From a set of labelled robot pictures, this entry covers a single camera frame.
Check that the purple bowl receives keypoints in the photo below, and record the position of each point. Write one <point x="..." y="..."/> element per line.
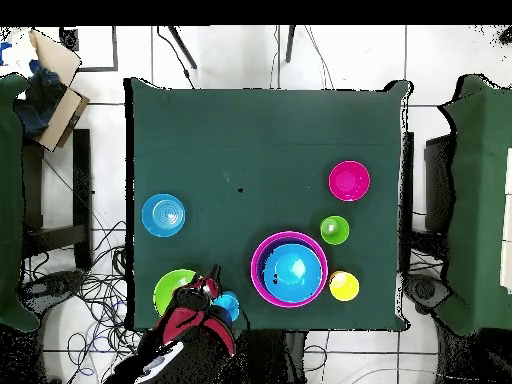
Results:
<point x="260" y="260"/>

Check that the green cup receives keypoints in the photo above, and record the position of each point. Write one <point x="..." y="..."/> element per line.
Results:
<point x="339" y="236"/>

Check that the dark blue bag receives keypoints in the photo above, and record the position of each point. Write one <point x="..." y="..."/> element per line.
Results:
<point x="40" y="104"/>

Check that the green bowl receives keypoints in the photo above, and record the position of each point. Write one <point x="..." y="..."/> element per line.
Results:
<point x="168" y="288"/>

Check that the black chair frame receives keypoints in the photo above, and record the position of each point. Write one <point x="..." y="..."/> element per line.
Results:
<point x="408" y="180"/>
<point x="82" y="180"/>

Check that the small translucent blue bowl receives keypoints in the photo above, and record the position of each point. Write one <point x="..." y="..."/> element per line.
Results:
<point x="162" y="216"/>

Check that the grey pedestal foot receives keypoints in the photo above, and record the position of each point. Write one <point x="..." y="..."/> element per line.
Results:
<point x="426" y="290"/>
<point x="56" y="282"/>

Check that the small pink bowl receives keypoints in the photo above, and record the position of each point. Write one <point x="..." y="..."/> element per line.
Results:
<point x="349" y="180"/>

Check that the cardboard box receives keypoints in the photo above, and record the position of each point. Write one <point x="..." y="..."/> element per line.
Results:
<point x="56" y="56"/>

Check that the large pink bowl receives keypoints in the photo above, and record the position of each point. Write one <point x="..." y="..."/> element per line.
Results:
<point x="253" y="268"/>

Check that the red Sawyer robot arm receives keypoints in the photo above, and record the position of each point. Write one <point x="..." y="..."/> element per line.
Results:
<point x="192" y="352"/>

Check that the black square frame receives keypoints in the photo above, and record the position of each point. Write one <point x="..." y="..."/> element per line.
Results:
<point x="115" y="48"/>

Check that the green cloth side table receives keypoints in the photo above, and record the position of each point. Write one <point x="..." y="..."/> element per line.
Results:
<point x="480" y="200"/>
<point x="10" y="200"/>

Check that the yellow cup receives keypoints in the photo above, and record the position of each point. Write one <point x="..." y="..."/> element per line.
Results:
<point x="344" y="287"/>

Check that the dark green tablecloth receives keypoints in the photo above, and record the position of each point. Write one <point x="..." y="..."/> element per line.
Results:
<point x="260" y="120"/>

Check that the black tripod leg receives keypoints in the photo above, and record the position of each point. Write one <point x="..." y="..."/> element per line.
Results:
<point x="290" y="44"/>
<point x="182" y="47"/>

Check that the blue cup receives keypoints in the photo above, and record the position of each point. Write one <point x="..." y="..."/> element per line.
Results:
<point x="231" y="304"/>

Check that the large blue bowl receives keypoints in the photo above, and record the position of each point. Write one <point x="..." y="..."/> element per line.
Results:
<point x="292" y="272"/>

